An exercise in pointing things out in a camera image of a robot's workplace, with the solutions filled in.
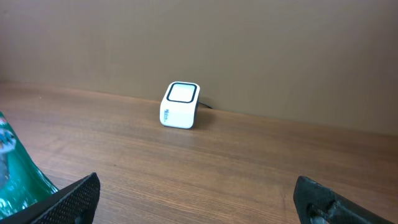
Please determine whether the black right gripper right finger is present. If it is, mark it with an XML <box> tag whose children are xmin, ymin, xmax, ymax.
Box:
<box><xmin>294</xmin><ymin>176</ymin><xmax>392</xmax><ymax>224</ymax></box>

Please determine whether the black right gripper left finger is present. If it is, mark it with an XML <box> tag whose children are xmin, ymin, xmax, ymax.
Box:
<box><xmin>1</xmin><ymin>172</ymin><xmax>101</xmax><ymax>224</ymax></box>

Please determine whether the green 3M gloves packet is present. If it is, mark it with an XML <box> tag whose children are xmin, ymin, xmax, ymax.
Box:
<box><xmin>1</xmin><ymin>114</ymin><xmax>58</xmax><ymax>219</ymax></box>

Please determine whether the white barcode scanner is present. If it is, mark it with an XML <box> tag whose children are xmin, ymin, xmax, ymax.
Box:
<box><xmin>159</xmin><ymin>82</ymin><xmax>200</xmax><ymax>129</ymax></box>

